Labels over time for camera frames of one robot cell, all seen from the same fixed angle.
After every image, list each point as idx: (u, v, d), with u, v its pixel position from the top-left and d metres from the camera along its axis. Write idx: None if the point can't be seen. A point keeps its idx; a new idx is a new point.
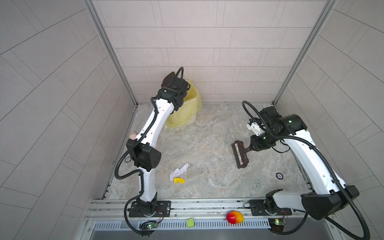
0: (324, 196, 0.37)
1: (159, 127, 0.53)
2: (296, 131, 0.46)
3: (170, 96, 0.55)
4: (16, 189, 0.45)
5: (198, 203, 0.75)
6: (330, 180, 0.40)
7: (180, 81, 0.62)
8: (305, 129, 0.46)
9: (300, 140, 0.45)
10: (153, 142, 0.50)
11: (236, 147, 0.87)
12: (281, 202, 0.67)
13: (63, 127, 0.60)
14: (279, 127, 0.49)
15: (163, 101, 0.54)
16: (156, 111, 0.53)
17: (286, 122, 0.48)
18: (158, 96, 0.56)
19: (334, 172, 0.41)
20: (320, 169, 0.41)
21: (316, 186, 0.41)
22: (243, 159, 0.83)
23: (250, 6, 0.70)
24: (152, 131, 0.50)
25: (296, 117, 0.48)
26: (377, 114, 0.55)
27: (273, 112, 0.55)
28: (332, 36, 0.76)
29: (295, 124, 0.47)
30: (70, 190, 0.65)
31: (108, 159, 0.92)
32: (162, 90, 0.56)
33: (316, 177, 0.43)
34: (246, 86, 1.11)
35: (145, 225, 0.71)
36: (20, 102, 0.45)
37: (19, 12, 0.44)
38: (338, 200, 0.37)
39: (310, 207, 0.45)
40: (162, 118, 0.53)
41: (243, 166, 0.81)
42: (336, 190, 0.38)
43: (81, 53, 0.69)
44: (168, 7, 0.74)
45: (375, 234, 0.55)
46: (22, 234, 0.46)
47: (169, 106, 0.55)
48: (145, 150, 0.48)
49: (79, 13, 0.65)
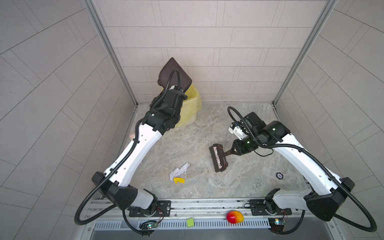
0: (326, 197, 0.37)
1: (138, 160, 0.44)
2: (282, 137, 0.47)
3: (158, 121, 0.46)
4: (16, 189, 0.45)
5: (198, 202, 0.75)
6: (327, 179, 0.40)
7: (171, 98, 0.48)
8: (290, 133, 0.48)
9: (289, 146, 0.46)
10: (124, 182, 0.41)
11: (215, 151, 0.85)
12: (282, 204, 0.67)
13: (63, 127, 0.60)
14: (265, 136, 0.49)
15: (147, 127, 0.45)
16: (135, 141, 0.44)
17: (270, 131, 0.48)
18: (144, 120, 0.47)
19: (327, 169, 0.42)
20: (315, 169, 0.42)
21: (317, 187, 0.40)
22: (222, 162, 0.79)
23: (250, 6, 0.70)
24: (126, 165, 0.41)
25: (279, 123, 0.50)
26: (377, 114, 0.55)
27: (255, 119, 0.55)
28: (332, 36, 0.76)
29: (279, 130, 0.48)
30: (70, 189, 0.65)
31: (108, 159, 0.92)
32: (149, 113, 0.47)
33: (314, 178, 0.43)
34: (246, 86, 1.11)
35: (145, 225, 0.71)
36: (20, 102, 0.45)
37: (19, 12, 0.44)
38: (341, 198, 0.37)
39: (315, 208, 0.45)
40: (143, 150, 0.44)
41: (221, 170, 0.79)
42: (336, 188, 0.39)
43: (81, 53, 0.69)
44: (168, 6, 0.73)
45: (375, 234, 0.55)
46: (22, 234, 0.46)
47: (153, 136, 0.45)
48: (112, 191, 0.38)
49: (79, 13, 0.65)
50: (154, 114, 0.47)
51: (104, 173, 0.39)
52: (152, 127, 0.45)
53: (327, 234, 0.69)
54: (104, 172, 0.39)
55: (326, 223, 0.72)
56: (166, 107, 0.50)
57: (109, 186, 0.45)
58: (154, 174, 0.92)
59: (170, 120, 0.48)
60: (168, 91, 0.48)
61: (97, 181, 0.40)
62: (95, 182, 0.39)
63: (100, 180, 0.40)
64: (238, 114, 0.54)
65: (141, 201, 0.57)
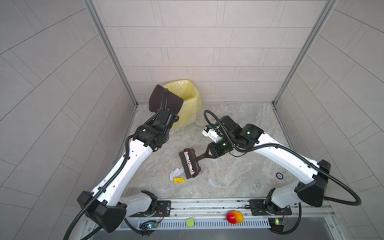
0: (312, 184, 0.42)
1: (127, 177, 0.42)
2: (258, 139, 0.48)
3: (149, 136, 0.47)
4: (16, 189, 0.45)
5: (198, 203, 0.75)
6: (307, 167, 0.42)
7: (164, 115, 0.52)
8: (263, 133, 0.50)
9: (267, 145, 0.47)
10: (112, 201, 0.39)
11: (186, 156, 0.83)
12: (281, 203, 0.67)
13: (63, 127, 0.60)
14: (243, 141, 0.50)
15: (138, 143, 0.46)
16: (125, 156, 0.44)
17: (246, 135, 0.50)
18: (134, 135, 0.47)
19: (304, 158, 0.44)
20: (294, 161, 0.44)
21: (300, 178, 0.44)
22: (195, 168, 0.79)
23: (250, 6, 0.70)
24: (114, 183, 0.40)
25: (253, 126, 0.52)
26: (377, 114, 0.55)
27: (230, 122, 0.54)
28: (332, 36, 0.76)
29: (254, 133, 0.50)
30: (70, 189, 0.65)
31: (108, 159, 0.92)
32: (140, 128, 0.48)
33: (295, 169, 0.45)
34: (246, 86, 1.11)
35: (145, 225, 0.71)
36: (19, 102, 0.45)
37: (19, 12, 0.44)
38: (323, 182, 0.39)
39: (306, 198, 0.47)
40: (133, 166, 0.43)
41: (193, 175, 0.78)
42: (316, 174, 0.41)
43: (81, 53, 0.69)
44: (168, 6, 0.73)
45: (375, 233, 0.55)
46: (22, 234, 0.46)
47: (144, 151, 0.45)
48: (99, 212, 0.36)
49: (79, 13, 0.65)
50: (145, 129, 0.48)
51: (92, 192, 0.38)
52: (142, 143, 0.46)
53: (327, 234, 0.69)
54: (92, 190, 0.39)
55: (326, 223, 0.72)
56: (157, 124, 0.53)
57: (96, 206, 0.43)
58: (154, 174, 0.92)
59: (161, 136, 0.49)
60: (161, 110, 0.52)
61: (84, 201, 0.38)
62: (82, 202, 0.38)
63: (87, 201, 0.38)
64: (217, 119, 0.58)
65: (138, 205, 0.56)
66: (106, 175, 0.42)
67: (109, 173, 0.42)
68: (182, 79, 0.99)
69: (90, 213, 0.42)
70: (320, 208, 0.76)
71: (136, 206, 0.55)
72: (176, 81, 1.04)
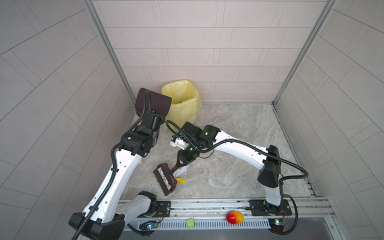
0: (263, 169, 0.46)
1: (119, 189, 0.41)
2: (215, 137, 0.53)
3: (135, 144, 0.44)
4: (16, 189, 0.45)
5: (198, 203, 0.75)
6: (258, 153, 0.48)
7: (148, 119, 0.50)
8: (220, 130, 0.55)
9: (223, 142, 0.52)
10: (107, 217, 0.38)
11: (160, 172, 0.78)
12: (274, 200, 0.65)
13: (63, 128, 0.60)
14: (203, 142, 0.55)
15: (125, 153, 0.43)
16: (114, 170, 0.41)
17: (204, 136, 0.54)
18: (119, 145, 0.45)
19: (254, 146, 0.50)
20: (247, 151, 0.49)
21: (255, 164, 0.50)
22: (171, 182, 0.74)
23: (250, 6, 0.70)
24: (107, 199, 0.39)
25: (210, 127, 0.56)
26: (377, 114, 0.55)
27: (191, 128, 0.58)
28: (331, 36, 0.77)
29: (211, 132, 0.54)
30: (70, 190, 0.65)
31: (108, 159, 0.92)
32: (125, 137, 0.46)
33: (249, 158, 0.51)
34: (246, 86, 1.11)
35: (145, 225, 0.71)
36: (20, 102, 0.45)
37: (19, 12, 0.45)
38: (272, 165, 0.45)
39: (265, 182, 0.52)
40: (123, 177, 0.42)
41: (171, 190, 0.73)
42: (266, 158, 0.47)
43: (81, 53, 0.69)
44: (168, 7, 0.74)
45: (375, 234, 0.55)
46: (22, 234, 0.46)
47: (133, 160, 0.43)
48: (95, 230, 0.35)
49: (79, 13, 0.65)
50: (131, 137, 0.46)
51: (84, 212, 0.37)
52: (130, 151, 0.44)
53: (327, 234, 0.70)
54: (83, 211, 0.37)
55: (326, 223, 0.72)
56: (143, 128, 0.50)
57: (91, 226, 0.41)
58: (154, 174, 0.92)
59: (148, 141, 0.47)
60: (146, 113, 0.50)
61: (76, 223, 0.36)
62: (74, 225, 0.36)
63: (80, 222, 0.36)
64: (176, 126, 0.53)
65: (138, 207, 0.56)
66: (97, 192, 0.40)
67: (99, 189, 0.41)
68: (182, 79, 0.99)
69: (85, 234, 0.40)
70: (320, 208, 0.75)
71: (136, 208, 0.55)
72: (176, 81, 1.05)
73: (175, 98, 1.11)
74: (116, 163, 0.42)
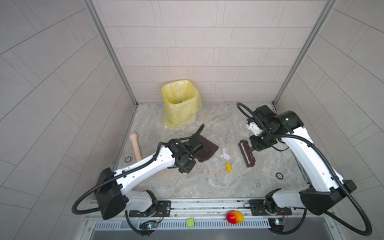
0: (325, 193, 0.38)
1: (146, 174, 0.46)
2: (293, 129, 0.45)
3: (177, 150, 0.52)
4: (16, 189, 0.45)
5: (198, 203, 0.75)
6: (330, 178, 0.40)
7: (196, 142, 0.59)
8: (302, 126, 0.45)
9: (298, 139, 0.44)
10: (125, 189, 0.41)
11: (241, 147, 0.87)
12: (281, 202, 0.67)
13: (63, 127, 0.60)
14: (276, 125, 0.47)
15: (167, 151, 0.51)
16: (154, 157, 0.48)
17: (283, 121, 0.46)
18: (167, 144, 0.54)
19: (333, 169, 0.40)
20: (320, 167, 0.41)
21: (317, 183, 0.43)
22: (250, 158, 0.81)
23: (250, 6, 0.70)
24: (135, 175, 0.44)
25: (293, 115, 0.47)
26: (378, 114, 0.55)
27: (267, 111, 0.54)
28: (332, 36, 0.76)
29: (292, 121, 0.46)
30: (70, 190, 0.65)
31: (108, 159, 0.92)
32: (174, 140, 0.55)
33: (316, 175, 0.42)
34: (246, 86, 1.11)
35: (145, 225, 0.71)
36: (19, 102, 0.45)
37: (19, 12, 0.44)
38: (337, 197, 0.37)
39: (309, 202, 0.45)
40: (154, 168, 0.46)
41: (251, 165, 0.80)
42: (336, 188, 0.38)
43: (81, 53, 0.69)
44: (168, 6, 0.73)
45: (375, 234, 0.55)
46: (22, 234, 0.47)
47: (169, 161, 0.49)
48: (111, 193, 0.39)
49: (79, 13, 0.65)
50: (177, 143, 0.54)
51: (115, 172, 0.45)
52: (171, 153, 0.51)
53: (327, 234, 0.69)
54: (115, 171, 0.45)
55: (326, 223, 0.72)
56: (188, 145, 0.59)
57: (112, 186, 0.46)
58: (154, 174, 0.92)
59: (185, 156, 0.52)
60: (195, 137, 0.60)
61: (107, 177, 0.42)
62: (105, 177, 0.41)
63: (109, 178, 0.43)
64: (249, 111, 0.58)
65: (136, 205, 0.56)
66: (132, 165, 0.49)
67: (135, 164, 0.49)
68: (182, 79, 0.99)
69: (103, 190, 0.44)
70: None
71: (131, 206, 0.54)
72: (176, 81, 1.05)
73: (174, 97, 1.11)
74: (157, 153, 0.50)
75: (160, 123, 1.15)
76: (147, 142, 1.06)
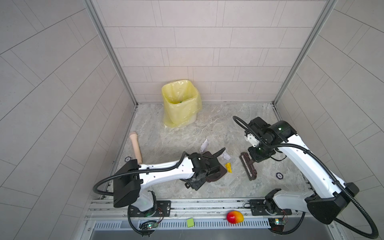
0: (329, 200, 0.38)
1: (165, 178, 0.46)
2: (288, 137, 0.46)
3: (198, 166, 0.52)
4: (16, 189, 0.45)
5: (198, 202, 0.75)
6: (331, 182, 0.40)
7: (215, 163, 0.60)
8: (296, 134, 0.47)
9: (294, 147, 0.45)
10: (144, 185, 0.42)
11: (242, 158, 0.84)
12: (282, 203, 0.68)
13: (63, 128, 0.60)
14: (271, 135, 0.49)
15: (189, 164, 0.52)
16: (176, 165, 0.49)
17: (276, 131, 0.48)
18: (191, 156, 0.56)
19: (332, 174, 0.41)
20: (319, 172, 0.41)
21: (319, 190, 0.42)
22: (252, 171, 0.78)
23: (250, 5, 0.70)
24: (156, 175, 0.45)
25: (286, 125, 0.49)
26: (378, 114, 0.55)
27: (261, 122, 0.56)
28: (332, 36, 0.76)
29: (286, 131, 0.48)
30: (70, 190, 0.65)
31: (108, 159, 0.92)
32: (197, 154, 0.56)
33: (317, 181, 0.43)
34: (246, 86, 1.11)
35: (145, 225, 0.71)
36: (20, 102, 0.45)
37: (18, 12, 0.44)
38: (343, 202, 0.37)
39: (316, 211, 0.45)
40: (173, 175, 0.47)
41: (253, 178, 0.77)
42: (339, 192, 0.38)
43: (81, 53, 0.69)
44: (168, 6, 0.73)
45: None
46: (22, 233, 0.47)
47: (188, 174, 0.50)
48: (131, 185, 0.40)
49: (79, 13, 0.65)
50: (200, 158, 0.55)
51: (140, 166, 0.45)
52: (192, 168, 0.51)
53: (327, 234, 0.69)
54: (140, 165, 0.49)
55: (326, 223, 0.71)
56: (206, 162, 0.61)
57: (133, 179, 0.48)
58: None
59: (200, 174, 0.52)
60: (215, 158, 0.61)
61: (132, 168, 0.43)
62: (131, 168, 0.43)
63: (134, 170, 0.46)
64: (244, 123, 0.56)
65: (141, 203, 0.57)
66: (156, 164, 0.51)
67: (159, 164, 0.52)
68: (182, 79, 0.99)
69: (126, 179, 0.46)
70: None
71: (136, 203, 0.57)
72: (176, 81, 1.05)
73: (174, 97, 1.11)
74: (180, 162, 0.51)
75: (160, 123, 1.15)
76: (147, 142, 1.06)
